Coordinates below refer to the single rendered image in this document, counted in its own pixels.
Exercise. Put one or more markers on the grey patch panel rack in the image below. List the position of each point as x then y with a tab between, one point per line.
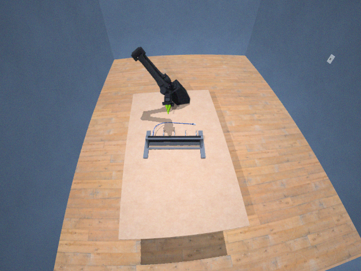
174	141

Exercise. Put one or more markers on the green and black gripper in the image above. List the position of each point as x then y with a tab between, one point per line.
168	105

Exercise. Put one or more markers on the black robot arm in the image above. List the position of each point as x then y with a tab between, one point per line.
161	79

